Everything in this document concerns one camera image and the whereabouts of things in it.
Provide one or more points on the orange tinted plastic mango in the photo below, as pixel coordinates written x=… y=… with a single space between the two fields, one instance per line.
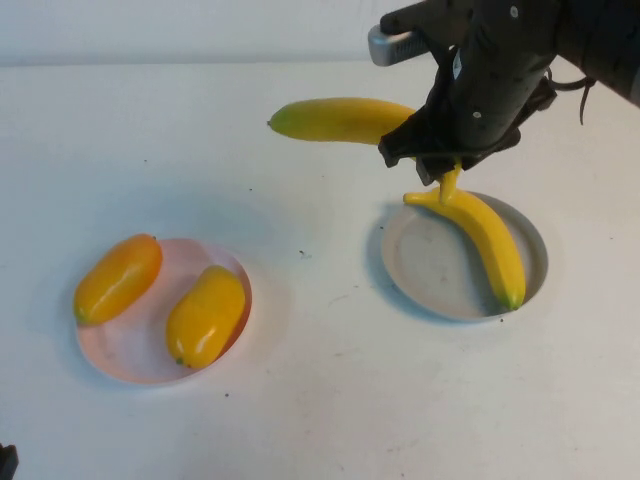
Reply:
x=117 y=280

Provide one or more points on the yellow plastic banana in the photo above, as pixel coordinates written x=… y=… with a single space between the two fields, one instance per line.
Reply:
x=340 y=120
x=495 y=240

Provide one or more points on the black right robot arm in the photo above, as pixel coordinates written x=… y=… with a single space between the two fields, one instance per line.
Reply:
x=600 y=40

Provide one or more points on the yellow plastic mango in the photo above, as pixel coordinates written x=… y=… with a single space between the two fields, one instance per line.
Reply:
x=205 y=317

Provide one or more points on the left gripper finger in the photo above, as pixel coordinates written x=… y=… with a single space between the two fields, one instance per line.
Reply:
x=7 y=462

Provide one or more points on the grey round plate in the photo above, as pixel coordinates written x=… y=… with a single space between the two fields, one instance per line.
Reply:
x=430 y=260

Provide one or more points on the pink round plate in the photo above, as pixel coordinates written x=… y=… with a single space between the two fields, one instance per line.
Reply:
x=140 y=350

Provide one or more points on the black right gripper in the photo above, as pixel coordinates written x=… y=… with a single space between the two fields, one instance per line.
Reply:
x=490 y=90

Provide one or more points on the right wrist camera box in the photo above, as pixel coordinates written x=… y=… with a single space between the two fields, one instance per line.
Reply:
x=395 y=47

